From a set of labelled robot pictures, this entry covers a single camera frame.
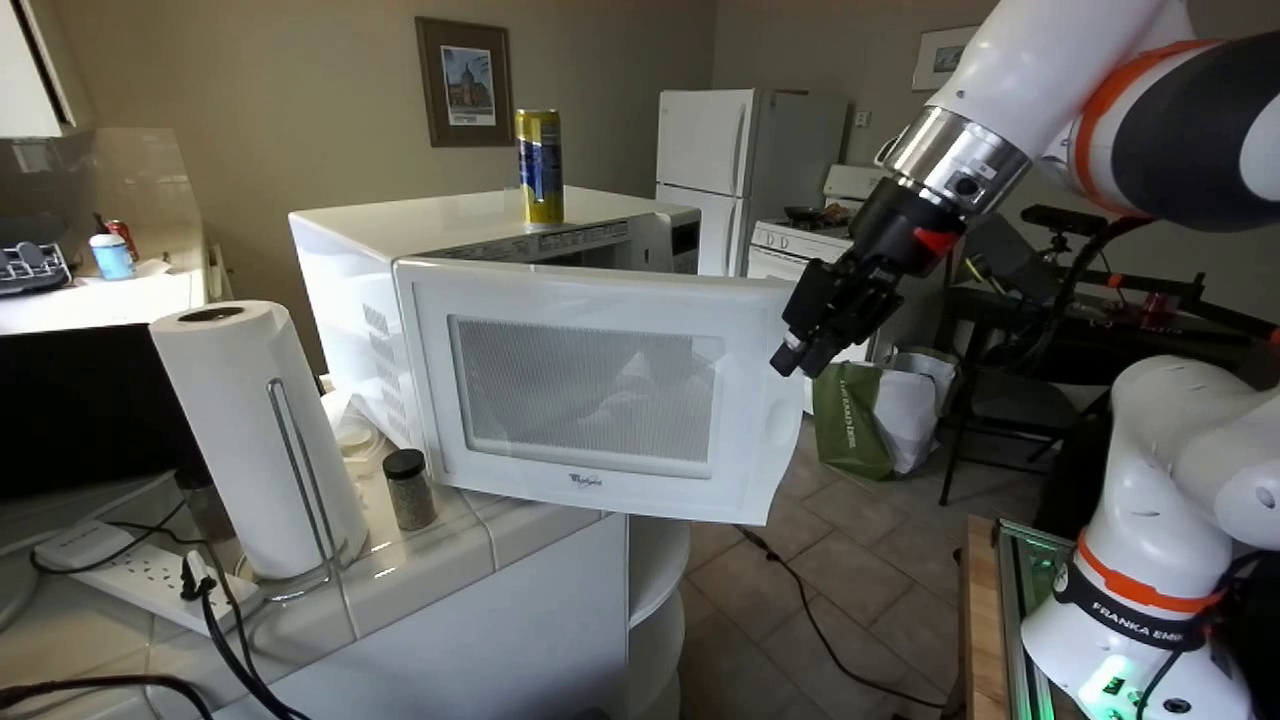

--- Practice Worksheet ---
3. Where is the black monitor screen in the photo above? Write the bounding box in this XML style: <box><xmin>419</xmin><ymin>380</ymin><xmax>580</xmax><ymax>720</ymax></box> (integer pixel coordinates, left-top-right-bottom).
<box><xmin>0</xmin><ymin>326</ymin><xmax>208</xmax><ymax>499</ymax></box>

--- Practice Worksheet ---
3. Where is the black camera on stand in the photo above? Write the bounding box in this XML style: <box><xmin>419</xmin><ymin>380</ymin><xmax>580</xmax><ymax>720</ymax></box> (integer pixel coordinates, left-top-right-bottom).
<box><xmin>1022</xmin><ymin>206</ymin><xmax>1153</xmax><ymax>269</ymax></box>

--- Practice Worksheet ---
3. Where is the white refrigerator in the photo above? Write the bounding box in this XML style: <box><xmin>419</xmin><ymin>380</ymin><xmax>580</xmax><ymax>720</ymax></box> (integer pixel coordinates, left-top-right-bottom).
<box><xmin>655</xmin><ymin>88</ymin><xmax>848</xmax><ymax>275</ymax></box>

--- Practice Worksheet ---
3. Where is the small dark-lidded jar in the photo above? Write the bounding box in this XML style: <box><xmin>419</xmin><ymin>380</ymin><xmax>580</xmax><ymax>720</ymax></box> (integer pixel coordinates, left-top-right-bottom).
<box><xmin>383</xmin><ymin>447</ymin><xmax>436</xmax><ymax>532</ymax></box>

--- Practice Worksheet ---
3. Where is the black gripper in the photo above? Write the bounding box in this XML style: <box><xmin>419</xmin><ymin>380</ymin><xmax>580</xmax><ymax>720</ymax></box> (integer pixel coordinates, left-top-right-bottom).
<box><xmin>767</xmin><ymin>179</ymin><xmax>960</xmax><ymax>380</ymax></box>

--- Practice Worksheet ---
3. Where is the white microwave body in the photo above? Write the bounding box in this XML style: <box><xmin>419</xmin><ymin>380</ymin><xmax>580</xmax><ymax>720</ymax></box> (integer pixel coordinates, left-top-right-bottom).
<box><xmin>290</xmin><ymin>188</ymin><xmax>702</xmax><ymax>447</ymax></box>

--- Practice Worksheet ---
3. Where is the white power strip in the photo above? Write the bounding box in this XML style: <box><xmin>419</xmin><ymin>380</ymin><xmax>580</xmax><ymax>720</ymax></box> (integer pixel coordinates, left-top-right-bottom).
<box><xmin>38</xmin><ymin>519</ymin><xmax>265</xmax><ymax>631</ymax></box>

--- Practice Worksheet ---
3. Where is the white microwave door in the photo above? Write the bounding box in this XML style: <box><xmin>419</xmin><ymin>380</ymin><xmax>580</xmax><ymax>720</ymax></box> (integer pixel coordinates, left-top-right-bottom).
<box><xmin>394</xmin><ymin>262</ymin><xmax>806</xmax><ymax>524</ymax></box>

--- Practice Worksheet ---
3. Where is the blue white bottle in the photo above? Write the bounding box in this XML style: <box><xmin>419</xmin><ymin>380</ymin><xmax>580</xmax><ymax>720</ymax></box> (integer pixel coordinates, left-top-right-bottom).
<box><xmin>88</xmin><ymin>231</ymin><xmax>135</xmax><ymax>281</ymax></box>

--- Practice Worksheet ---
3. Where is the metal paper towel holder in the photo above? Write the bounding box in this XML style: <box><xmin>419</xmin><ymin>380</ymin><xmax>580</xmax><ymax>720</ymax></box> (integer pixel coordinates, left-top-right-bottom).
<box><xmin>246</xmin><ymin>380</ymin><xmax>370</xmax><ymax>579</ymax></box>

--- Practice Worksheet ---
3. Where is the white paper towel roll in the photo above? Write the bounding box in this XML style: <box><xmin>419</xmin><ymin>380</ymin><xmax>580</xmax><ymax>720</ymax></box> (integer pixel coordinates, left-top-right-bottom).
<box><xmin>148</xmin><ymin>302</ymin><xmax>370</xmax><ymax>579</ymax></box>

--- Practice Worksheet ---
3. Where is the white stove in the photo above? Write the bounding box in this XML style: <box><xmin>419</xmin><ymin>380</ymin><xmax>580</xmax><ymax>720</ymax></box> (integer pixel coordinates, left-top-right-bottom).
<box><xmin>749</xmin><ymin>165</ymin><xmax>878</xmax><ymax>290</ymax></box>

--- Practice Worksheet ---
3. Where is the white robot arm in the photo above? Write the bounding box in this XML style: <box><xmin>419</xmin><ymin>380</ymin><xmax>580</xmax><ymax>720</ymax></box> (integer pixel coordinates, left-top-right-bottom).
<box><xmin>774</xmin><ymin>0</ymin><xmax>1280</xmax><ymax>720</ymax></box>

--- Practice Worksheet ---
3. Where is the black power cable on counter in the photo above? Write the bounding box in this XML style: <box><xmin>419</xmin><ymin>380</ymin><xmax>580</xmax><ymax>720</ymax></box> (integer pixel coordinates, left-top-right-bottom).
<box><xmin>0</xmin><ymin>494</ymin><xmax>314</xmax><ymax>720</ymax></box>

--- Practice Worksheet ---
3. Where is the small light framed picture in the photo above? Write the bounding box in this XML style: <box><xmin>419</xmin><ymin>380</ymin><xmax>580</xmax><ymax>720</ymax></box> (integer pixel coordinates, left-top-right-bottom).
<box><xmin>912</xmin><ymin>28</ymin><xmax>973</xmax><ymax>91</ymax></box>

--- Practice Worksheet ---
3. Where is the green white shopping bag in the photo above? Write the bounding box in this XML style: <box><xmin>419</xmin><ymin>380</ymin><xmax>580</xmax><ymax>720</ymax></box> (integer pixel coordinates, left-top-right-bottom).
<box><xmin>813</xmin><ymin>354</ymin><xmax>958</xmax><ymax>482</ymax></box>

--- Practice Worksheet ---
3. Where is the black folding table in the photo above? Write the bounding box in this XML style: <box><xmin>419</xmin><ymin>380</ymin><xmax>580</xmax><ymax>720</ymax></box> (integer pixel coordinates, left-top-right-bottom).
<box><xmin>940</xmin><ymin>265</ymin><xmax>1275</xmax><ymax>512</ymax></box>

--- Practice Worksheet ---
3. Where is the framed picture dark frame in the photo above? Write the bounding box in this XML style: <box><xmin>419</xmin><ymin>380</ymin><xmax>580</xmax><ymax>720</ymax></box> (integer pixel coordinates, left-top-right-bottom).
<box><xmin>415</xmin><ymin>15</ymin><xmax>518</xmax><ymax>148</ymax></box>

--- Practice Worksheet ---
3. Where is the yellow blue spray can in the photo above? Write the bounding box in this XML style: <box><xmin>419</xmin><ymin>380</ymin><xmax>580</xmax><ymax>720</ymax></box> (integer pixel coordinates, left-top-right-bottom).
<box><xmin>518</xmin><ymin>110</ymin><xmax>566</xmax><ymax>230</ymax></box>

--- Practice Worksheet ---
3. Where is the black cable on floor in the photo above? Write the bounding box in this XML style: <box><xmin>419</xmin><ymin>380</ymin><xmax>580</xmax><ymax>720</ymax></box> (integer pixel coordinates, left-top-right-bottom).
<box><xmin>734</xmin><ymin>524</ymin><xmax>952</xmax><ymax>718</ymax></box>

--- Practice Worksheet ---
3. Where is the dark dish rack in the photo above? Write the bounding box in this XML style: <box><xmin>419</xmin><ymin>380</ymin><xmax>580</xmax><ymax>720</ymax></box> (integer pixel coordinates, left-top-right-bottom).
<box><xmin>0</xmin><ymin>239</ymin><xmax>73</xmax><ymax>296</ymax></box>

